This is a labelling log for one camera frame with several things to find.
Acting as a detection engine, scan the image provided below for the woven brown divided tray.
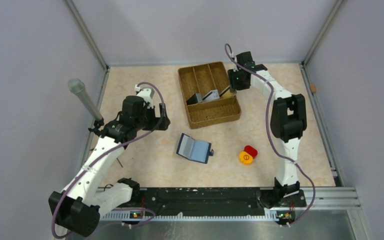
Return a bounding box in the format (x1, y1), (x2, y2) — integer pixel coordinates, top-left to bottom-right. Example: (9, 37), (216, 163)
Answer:
(177, 61), (242, 129)

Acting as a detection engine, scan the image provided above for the dark grey credit card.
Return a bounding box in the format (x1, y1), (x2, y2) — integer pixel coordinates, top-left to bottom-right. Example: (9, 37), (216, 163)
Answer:
(186, 92), (203, 106)

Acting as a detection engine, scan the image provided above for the navy blue card holder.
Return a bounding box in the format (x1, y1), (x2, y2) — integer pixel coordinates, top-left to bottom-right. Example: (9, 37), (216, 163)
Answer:
(176, 133), (214, 164)

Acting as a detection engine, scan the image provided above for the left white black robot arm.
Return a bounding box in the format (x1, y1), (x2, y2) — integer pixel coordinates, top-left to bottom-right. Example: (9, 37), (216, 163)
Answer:
(48, 89), (170, 239)

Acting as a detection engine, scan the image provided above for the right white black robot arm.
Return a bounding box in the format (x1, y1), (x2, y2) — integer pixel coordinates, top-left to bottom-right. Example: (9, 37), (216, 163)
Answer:
(226, 50), (307, 206)

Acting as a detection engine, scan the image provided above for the gold card in tray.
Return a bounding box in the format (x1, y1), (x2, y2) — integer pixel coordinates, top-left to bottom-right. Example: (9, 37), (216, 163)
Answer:
(219, 85), (237, 99)

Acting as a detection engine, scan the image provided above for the silver card in tray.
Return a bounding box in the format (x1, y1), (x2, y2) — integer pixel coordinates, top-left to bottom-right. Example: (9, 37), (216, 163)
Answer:
(202, 89), (220, 102)

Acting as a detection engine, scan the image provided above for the red toy block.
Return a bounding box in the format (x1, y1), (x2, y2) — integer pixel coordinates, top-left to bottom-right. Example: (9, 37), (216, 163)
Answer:
(244, 145), (258, 159)

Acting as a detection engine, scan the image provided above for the small brown block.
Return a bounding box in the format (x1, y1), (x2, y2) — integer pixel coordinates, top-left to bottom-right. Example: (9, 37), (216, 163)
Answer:
(309, 83), (317, 94)

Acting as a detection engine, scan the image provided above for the yellow round toy block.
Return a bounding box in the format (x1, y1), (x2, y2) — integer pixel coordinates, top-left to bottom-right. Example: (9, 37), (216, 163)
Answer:
(238, 151), (254, 166)

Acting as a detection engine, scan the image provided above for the grey microphone on tripod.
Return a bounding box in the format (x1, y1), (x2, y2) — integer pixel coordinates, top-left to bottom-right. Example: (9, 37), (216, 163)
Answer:
(67, 78), (104, 137)

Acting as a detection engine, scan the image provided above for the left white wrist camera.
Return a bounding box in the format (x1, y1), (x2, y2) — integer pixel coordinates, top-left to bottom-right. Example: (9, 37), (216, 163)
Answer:
(134, 84), (155, 105)

